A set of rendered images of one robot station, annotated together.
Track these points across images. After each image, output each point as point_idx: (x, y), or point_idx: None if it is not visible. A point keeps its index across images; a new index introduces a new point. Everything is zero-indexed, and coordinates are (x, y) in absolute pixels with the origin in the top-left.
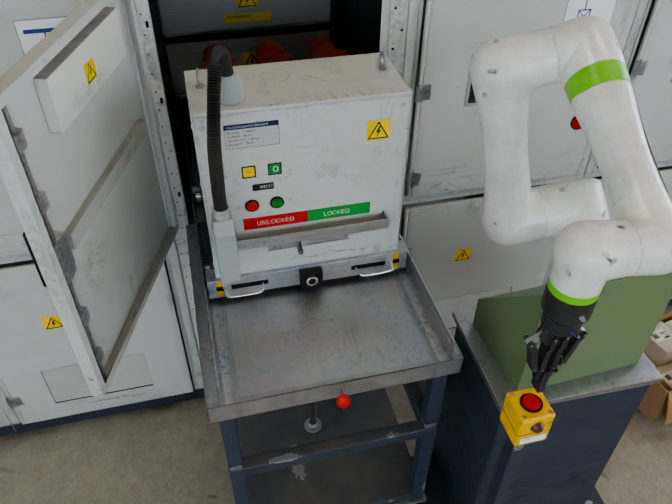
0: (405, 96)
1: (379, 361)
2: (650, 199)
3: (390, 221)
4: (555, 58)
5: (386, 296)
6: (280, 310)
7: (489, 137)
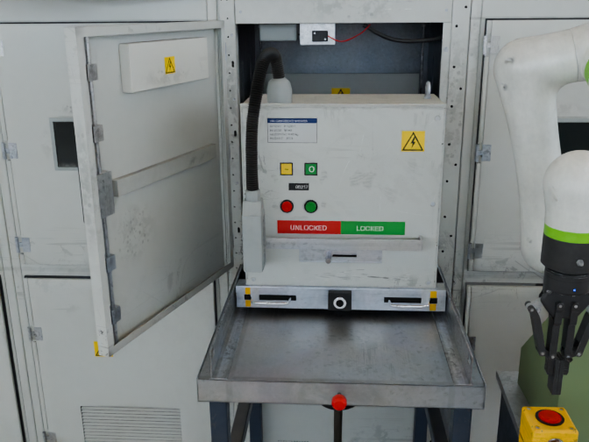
0: (439, 109)
1: (388, 374)
2: None
3: (427, 250)
4: (572, 47)
5: (416, 331)
6: (301, 326)
7: (515, 136)
